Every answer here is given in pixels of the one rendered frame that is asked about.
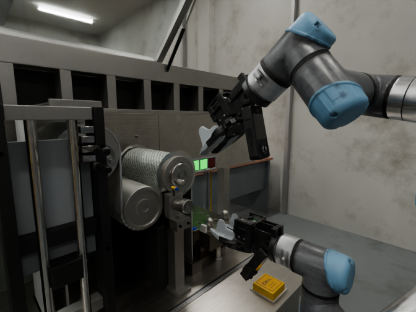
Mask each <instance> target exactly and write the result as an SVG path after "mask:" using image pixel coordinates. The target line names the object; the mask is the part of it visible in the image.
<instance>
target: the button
mask: <svg viewBox="0 0 416 312"><path fill-rule="evenodd" d="M284 289H285V283H284V282H282V281H280V280H278V279H276V278H274V277H272V276H270V275H268V274H264V275H262V276H261V277H260V278H258V280H256V281H255V282H254V283H253V290H255V291H257V292H259V293H260V294H262V295H264V296H265V297H268V298H269V299H271V300H272V301H274V300H275V299H276V298H277V297H278V296H279V295H280V294H281V293H282V292H283V291H284Z"/></svg>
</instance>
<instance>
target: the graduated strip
mask: <svg viewBox="0 0 416 312"><path fill-rule="evenodd" d="M253 256H254V254H252V255H251V256H249V257H248V258H246V259H245V260H243V261H242V262H240V263H239V264H237V265H236V266H234V267H233V268H231V269H230V270H228V271H226V272H225V273H224V274H222V275H221V276H219V277H218V278H216V279H215V280H213V281H212V282H210V283H209V284H207V285H206V286H204V287H203V288H201V289H200V290H198V291H197V292H195V293H194V294H192V295H191V296H189V297H187V298H186V299H184V300H183V301H181V302H180V303H178V304H177V305H175V306H174V307H172V308H171V309H169V310H168V311H166V312H178V311H179V310H181V309H182V308H184V307H185V306H187V305H188V304H190V303H191V302H192V301H194V300H195V299H197V298H198V297H200V296H201V295H203V294H204V293H206V292H207V291H208V290H210V289H211V288H212V287H214V286H216V285H217V284H219V283H220V282H221V281H223V280H224V279H226V278H227V277H228V276H230V275H232V274H233V273H234V272H236V271H237V270H238V269H240V268H242V267H243V266H244V265H246V264H247V263H248V262H249V261H250V260H251V258H252V257H253Z"/></svg>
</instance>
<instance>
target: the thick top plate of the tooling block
mask: <svg viewBox="0 0 416 312"><path fill-rule="evenodd" d="M209 217H210V218H212V219H213V221H214V228H215V229H216V228H217V223H218V220H219V219H221V215H220V214H216V213H214V212H211V211H209V210H206V209H203V208H201V207H198V206H195V205H194V206H193V227H196V228H197V229H199V243H197V244H196V245H198V246H200V247H201V248H204V249H206V250H208V251H209V252H210V251H212V250H214V249H216V248H218V247H219V246H222V245H223V244H221V242H219V240H218V239H216V237H215V236H214V235H213V234H212V232H207V233H204V232H202V231H201V224H204V225H205V224H206V220H207V218H209Z"/></svg>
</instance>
